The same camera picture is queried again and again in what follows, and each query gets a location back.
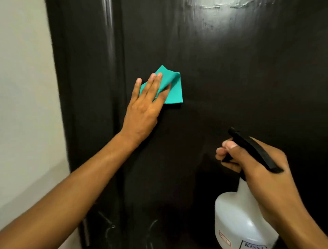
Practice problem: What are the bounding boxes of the person's right forearm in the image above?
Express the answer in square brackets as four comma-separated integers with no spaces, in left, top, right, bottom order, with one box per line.
[266,205,328,249]

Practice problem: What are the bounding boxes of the white spray bottle black trigger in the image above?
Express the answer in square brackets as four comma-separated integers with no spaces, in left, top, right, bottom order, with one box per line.
[214,127,284,249]

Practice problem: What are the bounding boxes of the black glossy door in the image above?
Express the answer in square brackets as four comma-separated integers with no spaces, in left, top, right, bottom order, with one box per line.
[113,0,328,249]

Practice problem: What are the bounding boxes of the teal cleaning cloth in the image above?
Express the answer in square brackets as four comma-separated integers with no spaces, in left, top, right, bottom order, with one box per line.
[139,65,183,104]

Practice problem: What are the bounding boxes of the person's left hand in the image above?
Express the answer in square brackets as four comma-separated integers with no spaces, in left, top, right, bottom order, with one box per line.
[120,73,171,147]

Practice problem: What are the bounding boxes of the person's left forearm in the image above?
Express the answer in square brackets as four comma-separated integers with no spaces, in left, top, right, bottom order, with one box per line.
[0,131,144,249]

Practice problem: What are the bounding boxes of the black door frame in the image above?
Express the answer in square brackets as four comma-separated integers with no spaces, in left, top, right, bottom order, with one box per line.
[45,0,127,249]

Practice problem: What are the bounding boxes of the person's right hand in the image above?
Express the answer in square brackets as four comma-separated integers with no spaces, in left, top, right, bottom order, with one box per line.
[215,137,305,229]

